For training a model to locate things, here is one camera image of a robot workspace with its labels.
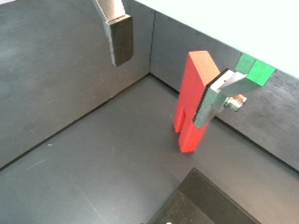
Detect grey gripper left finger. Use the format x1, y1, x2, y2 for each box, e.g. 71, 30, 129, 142
92, 0, 133, 67

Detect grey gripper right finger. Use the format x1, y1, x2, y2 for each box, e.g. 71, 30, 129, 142
193, 69, 258, 129

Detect red double-square block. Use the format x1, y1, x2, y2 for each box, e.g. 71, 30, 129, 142
173, 51, 220, 153

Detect green foam shape board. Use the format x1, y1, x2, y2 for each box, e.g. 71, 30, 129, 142
235, 53, 276, 87

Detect black curved holder stand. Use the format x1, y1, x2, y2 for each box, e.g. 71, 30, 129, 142
147, 168, 262, 224

